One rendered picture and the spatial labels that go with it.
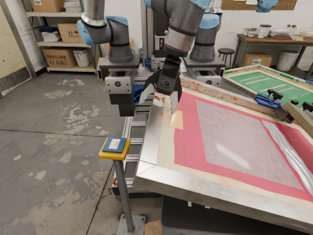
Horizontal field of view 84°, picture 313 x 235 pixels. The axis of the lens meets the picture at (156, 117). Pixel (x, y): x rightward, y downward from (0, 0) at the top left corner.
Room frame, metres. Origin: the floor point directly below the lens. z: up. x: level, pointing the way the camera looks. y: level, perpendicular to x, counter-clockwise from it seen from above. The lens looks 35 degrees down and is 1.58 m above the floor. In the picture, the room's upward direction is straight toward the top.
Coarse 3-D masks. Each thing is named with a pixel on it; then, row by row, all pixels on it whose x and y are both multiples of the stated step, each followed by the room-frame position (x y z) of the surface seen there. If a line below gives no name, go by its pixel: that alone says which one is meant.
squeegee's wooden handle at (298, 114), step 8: (288, 104) 0.62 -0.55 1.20; (288, 112) 0.59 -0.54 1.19; (296, 112) 0.56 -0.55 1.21; (304, 112) 0.60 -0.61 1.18; (296, 120) 0.54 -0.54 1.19; (304, 120) 0.51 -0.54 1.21; (312, 120) 0.54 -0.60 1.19; (304, 128) 0.49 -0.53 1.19; (312, 128) 0.47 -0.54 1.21; (312, 136) 0.44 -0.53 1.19
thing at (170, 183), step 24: (216, 96) 0.72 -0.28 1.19; (240, 96) 0.73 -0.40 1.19; (144, 144) 0.29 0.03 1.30; (144, 168) 0.22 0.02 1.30; (168, 192) 0.20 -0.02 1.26; (192, 192) 0.19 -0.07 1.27; (216, 192) 0.20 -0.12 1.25; (240, 192) 0.21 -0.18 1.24; (264, 216) 0.18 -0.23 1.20; (288, 216) 0.17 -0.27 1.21; (312, 216) 0.18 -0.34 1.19
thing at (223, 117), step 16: (192, 96) 0.67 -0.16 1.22; (192, 112) 0.54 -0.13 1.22; (208, 112) 0.57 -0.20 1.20; (224, 112) 0.60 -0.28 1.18; (240, 112) 0.64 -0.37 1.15; (224, 128) 0.49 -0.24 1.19; (240, 128) 0.51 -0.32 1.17; (256, 128) 0.54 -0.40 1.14; (288, 128) 0.61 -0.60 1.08; (272, 144) 0.46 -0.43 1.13; (304, 144) 0.52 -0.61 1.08
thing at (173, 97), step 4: (172, 92) 0.48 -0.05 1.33; (176, 92) 0.48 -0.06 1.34; (172, 96) 0.48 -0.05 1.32; (176, 96) 0.48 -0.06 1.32; (172, 100) 0.48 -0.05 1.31; (176, 100) 0.48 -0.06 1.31; (172, 104) 0.48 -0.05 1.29; (176, 104) 0.48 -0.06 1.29; (172, 108) 0.48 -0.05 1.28; (176, 108) 0.48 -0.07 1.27; (172, 112) 0.48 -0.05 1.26
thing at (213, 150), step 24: (192, 144) 0.36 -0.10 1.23; (216, 144) 0.39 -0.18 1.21; (240, 144) 0.42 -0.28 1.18; (264, 144) 0.45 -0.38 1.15; (192, 168) 0.28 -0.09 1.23; (216, 168) 0.29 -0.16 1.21; (240, 168) 0.31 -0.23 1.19; (264, 168) 0.33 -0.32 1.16; (288, 168) 0.35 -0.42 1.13; (312, 168) 0.38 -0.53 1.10; (288, 192) 0.26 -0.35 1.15
